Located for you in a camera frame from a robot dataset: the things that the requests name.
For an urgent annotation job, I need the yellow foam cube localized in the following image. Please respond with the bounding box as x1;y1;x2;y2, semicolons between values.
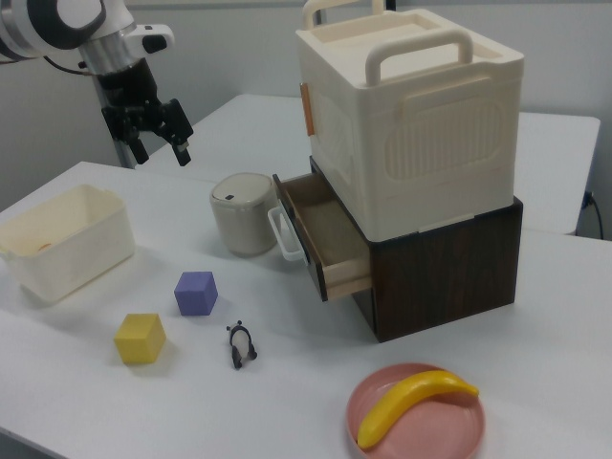
113;313;167;366

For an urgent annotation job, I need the pink plate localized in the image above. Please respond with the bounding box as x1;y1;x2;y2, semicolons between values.
346;362;488;459

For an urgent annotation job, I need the yellow toy banana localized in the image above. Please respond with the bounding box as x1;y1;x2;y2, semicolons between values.
357;369;480;449

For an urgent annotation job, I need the purple foam cube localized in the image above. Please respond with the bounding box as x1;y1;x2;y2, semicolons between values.
173;271;220;317

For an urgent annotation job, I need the cream plastic storage cabinet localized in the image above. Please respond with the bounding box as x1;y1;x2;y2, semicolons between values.
295;0;527;242

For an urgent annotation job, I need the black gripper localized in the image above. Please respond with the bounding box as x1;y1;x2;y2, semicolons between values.
97;58;195;168

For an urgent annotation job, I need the small panda toy figure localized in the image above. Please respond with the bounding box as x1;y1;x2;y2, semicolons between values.
226;320;260;371

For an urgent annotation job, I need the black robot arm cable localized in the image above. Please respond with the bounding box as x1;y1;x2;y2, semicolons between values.
42;55;93;77

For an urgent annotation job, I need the beige lidded trash can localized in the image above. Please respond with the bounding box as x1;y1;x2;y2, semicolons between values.
208;172;280;256

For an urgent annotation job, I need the wooden drawer with white handle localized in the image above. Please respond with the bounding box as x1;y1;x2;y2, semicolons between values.
267;172;373;303

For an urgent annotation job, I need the cream plastic open bin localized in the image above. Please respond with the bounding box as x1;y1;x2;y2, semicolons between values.
0;184;137;304

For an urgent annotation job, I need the black wall cable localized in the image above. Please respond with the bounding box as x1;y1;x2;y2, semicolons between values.
580;189;604;240

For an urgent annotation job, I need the dark wooden drawer cabinet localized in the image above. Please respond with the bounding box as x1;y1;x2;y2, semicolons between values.
308;155;525;344

